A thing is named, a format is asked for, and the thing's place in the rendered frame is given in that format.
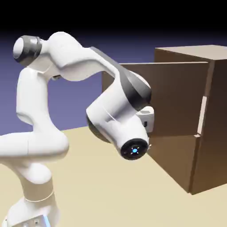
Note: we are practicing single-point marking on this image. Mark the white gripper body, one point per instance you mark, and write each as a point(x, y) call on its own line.
point(148, 117)

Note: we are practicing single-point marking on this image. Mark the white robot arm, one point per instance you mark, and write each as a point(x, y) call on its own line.
point(37, 110)

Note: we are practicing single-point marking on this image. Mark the brown wooden wide door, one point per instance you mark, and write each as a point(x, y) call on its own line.
point(177, 97)

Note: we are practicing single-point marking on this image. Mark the brown wooden narrow door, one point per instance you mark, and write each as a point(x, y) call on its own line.
point(177, 159)

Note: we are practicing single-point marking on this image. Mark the brown wooden cabinet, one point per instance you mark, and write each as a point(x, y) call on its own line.
point(216, 124)

